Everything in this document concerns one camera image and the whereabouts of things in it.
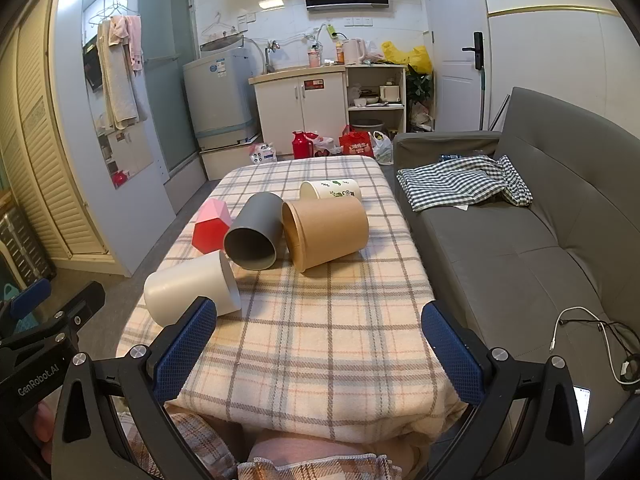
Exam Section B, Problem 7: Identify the green checked cloth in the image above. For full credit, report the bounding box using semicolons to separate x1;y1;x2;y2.
397;155;532;212

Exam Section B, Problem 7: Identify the red gift bag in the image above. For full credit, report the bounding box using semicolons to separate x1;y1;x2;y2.
339;125;375;157

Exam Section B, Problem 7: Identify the white plastic cup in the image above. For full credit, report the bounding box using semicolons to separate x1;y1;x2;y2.
143;251;242;327

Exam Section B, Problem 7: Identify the frosted glass sliding door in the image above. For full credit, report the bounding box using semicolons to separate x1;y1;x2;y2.
137;0;201;181

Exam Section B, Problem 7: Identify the wall mirror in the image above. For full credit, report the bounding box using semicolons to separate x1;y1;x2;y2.
81;0;155;191

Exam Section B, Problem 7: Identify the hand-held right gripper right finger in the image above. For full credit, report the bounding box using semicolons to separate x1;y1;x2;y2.
414;301;587;480

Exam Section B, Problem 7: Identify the black cable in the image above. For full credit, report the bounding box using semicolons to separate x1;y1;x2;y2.
597;319;640;361

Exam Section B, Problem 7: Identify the wire clothes hanger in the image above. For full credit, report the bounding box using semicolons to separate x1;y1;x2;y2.
200;12;238;41

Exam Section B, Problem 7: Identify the white charging cable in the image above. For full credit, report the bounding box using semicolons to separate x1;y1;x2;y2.
549;306;640;386

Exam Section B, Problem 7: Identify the grey plastic cup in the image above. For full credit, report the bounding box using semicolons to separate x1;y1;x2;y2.
223;192;286;272

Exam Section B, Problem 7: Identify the cream louvered closet door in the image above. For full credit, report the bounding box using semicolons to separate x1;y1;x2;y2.
0;0;108;271

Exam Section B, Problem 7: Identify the dark suitcase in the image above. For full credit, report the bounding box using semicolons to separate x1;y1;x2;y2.
0;205;51;281

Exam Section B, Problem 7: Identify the white open shelf unit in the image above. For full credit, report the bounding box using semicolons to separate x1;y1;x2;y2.
345;64;407;141

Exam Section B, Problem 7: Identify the yellow plastic bag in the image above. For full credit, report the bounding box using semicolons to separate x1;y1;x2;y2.
382;41;433;75

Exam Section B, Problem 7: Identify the red thermos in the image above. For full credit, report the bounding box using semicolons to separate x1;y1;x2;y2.
292;130;321;160

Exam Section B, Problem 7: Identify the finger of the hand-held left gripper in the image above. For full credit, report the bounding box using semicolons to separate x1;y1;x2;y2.
0;278;53;334
0;281;107;353

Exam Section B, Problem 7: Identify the white door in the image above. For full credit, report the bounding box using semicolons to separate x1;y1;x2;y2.
425;0;488;133

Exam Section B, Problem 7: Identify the person's left hand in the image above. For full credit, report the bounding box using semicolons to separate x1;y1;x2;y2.
27;400;56;462

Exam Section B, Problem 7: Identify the red pink house box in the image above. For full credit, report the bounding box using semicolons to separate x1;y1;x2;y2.
192;198;232;254

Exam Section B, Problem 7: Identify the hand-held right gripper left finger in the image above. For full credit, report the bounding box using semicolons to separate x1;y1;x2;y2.
50;296;236;480

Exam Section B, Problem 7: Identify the white electric kettle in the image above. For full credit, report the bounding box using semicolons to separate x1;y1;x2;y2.
343;38;365;66

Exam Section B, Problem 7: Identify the brown paper cup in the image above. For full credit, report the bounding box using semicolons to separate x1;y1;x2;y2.
281;196;370;274

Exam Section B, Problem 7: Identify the beige towel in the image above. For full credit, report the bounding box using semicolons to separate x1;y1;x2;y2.
96;17;138;131

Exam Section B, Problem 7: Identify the grey sofa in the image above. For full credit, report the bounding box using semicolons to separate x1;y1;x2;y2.
393;86;640;480

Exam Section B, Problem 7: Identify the white printed packet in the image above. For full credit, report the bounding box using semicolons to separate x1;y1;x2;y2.
248;142;278;165

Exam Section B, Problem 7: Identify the white plastic bag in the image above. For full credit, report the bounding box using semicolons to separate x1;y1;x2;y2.
370;131;395;166

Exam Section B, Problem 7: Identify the white sink cabinet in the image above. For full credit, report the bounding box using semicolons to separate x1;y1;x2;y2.
248;65;349;161

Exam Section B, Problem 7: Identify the person's plaid clothing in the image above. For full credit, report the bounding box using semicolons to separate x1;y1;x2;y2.
117;410;416;480

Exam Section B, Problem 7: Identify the plaid blanket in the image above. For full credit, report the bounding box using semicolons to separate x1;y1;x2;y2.
116;155;468;443

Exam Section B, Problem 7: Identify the white washing machine stand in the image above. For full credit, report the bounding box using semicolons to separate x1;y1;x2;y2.
199;140;266;181

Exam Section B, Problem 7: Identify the green potted plant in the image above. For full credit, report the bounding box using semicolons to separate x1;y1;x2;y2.
406;65;433;106

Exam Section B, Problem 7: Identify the grey washing machine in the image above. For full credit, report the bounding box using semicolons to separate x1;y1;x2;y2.
182;45;263;151

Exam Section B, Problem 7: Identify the pink towel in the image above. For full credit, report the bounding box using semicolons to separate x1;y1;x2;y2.
110;15;145;77

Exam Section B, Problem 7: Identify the black door handle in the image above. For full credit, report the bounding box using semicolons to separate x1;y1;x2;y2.
462;31;485;71

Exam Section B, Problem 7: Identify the white paper cup green print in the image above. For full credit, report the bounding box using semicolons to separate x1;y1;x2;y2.
299;178;363;203

